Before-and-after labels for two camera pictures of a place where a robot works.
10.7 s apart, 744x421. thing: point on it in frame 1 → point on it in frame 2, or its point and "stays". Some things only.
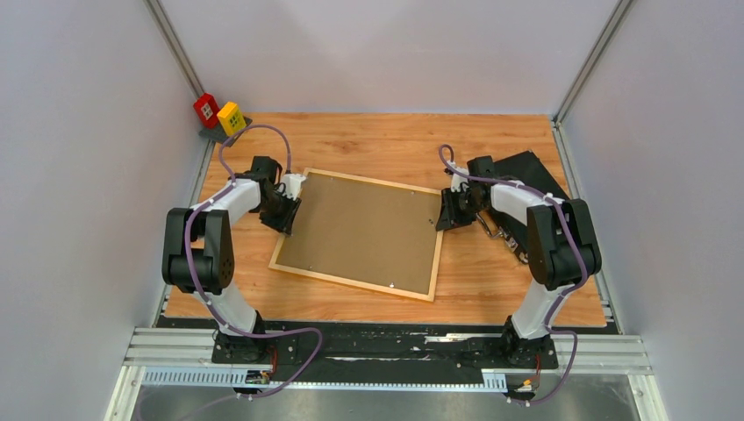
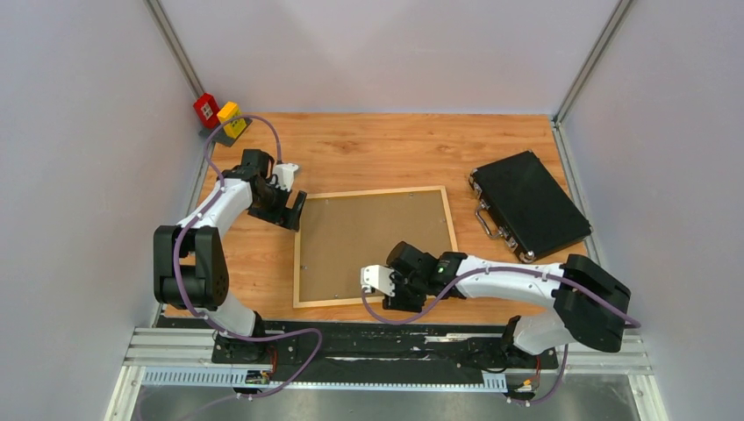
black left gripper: x=285 y=223 stays
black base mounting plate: x=303 y=353 stays
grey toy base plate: x=217 y=134 stays
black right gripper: x=449 y=216 → x=399 y=303
